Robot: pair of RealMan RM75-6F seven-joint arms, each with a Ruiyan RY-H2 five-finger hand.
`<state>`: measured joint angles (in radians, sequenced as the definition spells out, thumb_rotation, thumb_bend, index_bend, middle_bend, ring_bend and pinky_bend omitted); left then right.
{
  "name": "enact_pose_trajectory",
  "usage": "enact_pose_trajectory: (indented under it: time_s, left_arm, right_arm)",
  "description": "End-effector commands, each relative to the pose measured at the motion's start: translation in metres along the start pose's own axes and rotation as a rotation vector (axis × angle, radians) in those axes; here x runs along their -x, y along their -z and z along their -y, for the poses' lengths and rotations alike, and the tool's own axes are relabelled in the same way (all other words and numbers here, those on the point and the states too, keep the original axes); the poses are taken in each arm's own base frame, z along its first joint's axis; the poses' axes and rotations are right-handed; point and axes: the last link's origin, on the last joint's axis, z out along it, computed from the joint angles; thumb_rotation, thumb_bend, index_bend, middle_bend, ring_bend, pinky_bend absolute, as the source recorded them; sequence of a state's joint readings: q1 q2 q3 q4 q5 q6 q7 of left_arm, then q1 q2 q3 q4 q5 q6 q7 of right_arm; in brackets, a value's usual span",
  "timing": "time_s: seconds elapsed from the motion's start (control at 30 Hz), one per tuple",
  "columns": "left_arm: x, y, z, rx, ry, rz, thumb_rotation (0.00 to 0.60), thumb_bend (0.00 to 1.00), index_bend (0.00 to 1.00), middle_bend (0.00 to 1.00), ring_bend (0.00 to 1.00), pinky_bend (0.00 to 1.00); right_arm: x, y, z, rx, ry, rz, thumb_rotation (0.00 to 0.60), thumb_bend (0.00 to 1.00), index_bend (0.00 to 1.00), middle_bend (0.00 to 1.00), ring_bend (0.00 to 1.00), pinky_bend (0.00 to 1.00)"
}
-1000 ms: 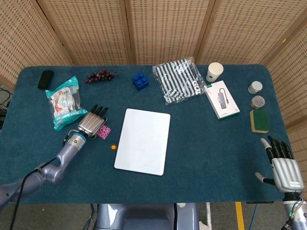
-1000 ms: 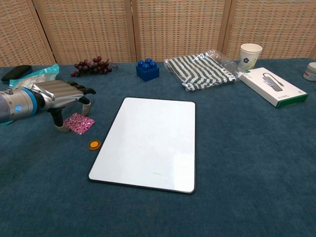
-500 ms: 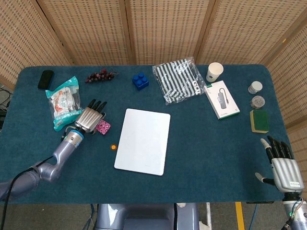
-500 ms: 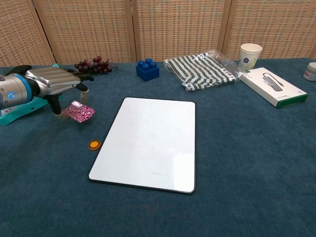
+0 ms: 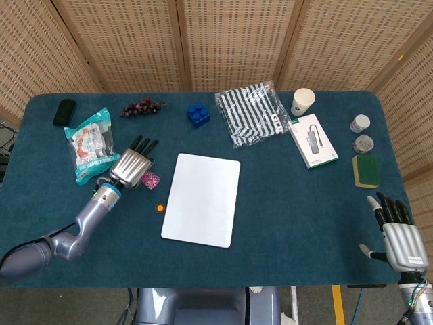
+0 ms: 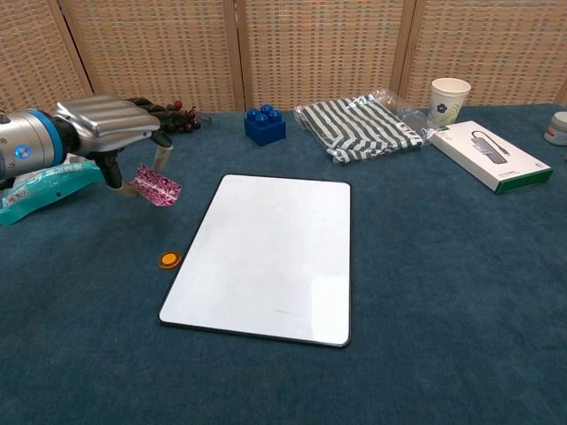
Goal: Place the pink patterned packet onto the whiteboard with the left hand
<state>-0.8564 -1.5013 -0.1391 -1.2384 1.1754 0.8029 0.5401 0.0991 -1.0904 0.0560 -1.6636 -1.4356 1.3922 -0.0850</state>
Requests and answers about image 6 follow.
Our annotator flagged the teal clear snack bag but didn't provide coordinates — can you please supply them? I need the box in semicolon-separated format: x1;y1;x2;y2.
0;159;105;227

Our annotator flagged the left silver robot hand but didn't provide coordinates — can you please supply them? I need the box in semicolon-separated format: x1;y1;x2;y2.
52;95;178;198

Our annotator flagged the white green usb hub box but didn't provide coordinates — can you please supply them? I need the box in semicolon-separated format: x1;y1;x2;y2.
428;120;554;196

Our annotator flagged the white rectangular board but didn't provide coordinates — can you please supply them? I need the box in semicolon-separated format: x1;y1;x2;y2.
158;174;352;349

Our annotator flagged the dark red grape bunch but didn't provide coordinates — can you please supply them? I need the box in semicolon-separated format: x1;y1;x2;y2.
152;100;205;133

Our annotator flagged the blue building block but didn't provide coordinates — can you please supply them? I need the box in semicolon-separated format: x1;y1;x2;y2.
244;104;287;147

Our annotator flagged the pink patterned card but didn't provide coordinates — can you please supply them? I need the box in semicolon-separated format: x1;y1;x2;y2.
126;163;183;208

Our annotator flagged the blue felt table cover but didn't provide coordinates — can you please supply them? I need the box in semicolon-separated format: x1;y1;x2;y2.
0;104;567;425

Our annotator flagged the white paper cup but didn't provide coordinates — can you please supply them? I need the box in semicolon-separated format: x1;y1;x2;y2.
427;77;471;129

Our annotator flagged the woven wicker folding screen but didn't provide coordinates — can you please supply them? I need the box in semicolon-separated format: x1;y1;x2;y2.
0;0;567;114

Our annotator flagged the small jar with white lid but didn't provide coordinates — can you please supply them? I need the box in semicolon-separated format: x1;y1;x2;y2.
543;111;567;146

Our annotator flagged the striped cloth in plastic bag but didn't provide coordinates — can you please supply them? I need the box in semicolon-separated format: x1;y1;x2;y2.
293;89;438;165

